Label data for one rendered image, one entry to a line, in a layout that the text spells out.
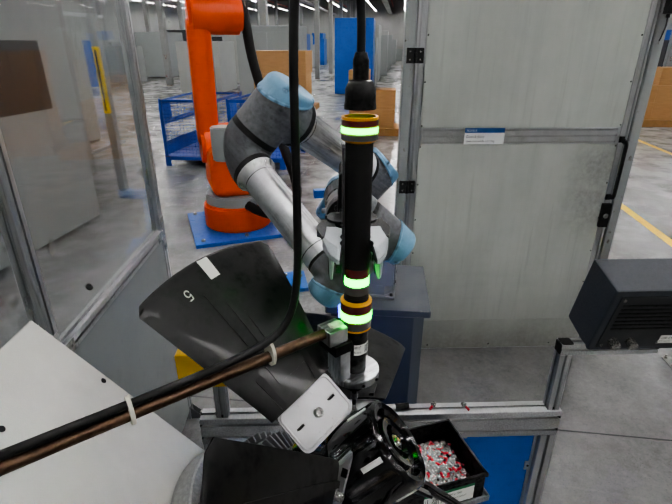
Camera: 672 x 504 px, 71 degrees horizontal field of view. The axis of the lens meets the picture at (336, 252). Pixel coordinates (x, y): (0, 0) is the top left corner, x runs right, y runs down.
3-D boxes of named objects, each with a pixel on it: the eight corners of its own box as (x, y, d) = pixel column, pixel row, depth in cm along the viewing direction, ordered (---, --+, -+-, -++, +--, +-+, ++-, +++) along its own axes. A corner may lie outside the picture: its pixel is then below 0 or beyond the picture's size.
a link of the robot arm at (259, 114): (354, 191, 148) (223, 108, 105) (387, 155, 144) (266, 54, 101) (374, 215, 141) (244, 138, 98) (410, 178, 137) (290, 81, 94)
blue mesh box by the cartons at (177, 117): (165, 166, 714) (154, 98, 674) (198, 149, 829) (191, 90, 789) (221, 168, 703) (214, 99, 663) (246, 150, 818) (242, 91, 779)
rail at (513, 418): (202, 444, 118) (198, 419, 115) (206, 432, 122) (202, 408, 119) (556, 435, 121) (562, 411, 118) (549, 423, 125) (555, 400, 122)
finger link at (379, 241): (398, 293, 59) (377, 263, 68) (401, 250, 57) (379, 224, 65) (375, 295, 59) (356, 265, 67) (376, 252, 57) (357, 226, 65)
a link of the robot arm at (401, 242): (376, 268, 96) (336, 235, 93) (415, 229, 93) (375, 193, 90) (381, 285, 89) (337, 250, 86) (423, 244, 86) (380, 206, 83)
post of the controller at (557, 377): (547, 410, 118) (562, 344, 110) (542, 401, 121) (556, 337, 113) (559, 410, 118) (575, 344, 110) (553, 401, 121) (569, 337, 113)
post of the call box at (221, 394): (216, 418, 116) (210, 377, 111) (218, 409, 118) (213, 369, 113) (228, 417, 116) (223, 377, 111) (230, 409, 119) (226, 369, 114)
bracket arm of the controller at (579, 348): (559, 355, 112) (562, 345, 110) (553, 348, 114) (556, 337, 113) (657, 353, 112) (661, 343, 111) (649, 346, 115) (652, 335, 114)
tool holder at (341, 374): (339, 402, 63) (339, 341, 59) (310, 375, 69) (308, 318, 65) (388, 376, 68) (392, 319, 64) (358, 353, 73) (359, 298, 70)
